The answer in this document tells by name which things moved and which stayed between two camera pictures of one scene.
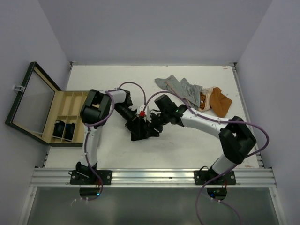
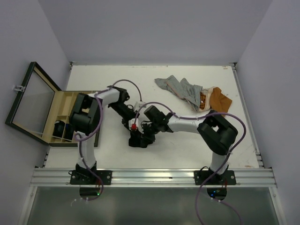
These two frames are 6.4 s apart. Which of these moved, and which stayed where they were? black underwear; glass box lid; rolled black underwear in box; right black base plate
Moved: black underwear
Stayed: rolled black underwear in box; right black base plate; glass box lid
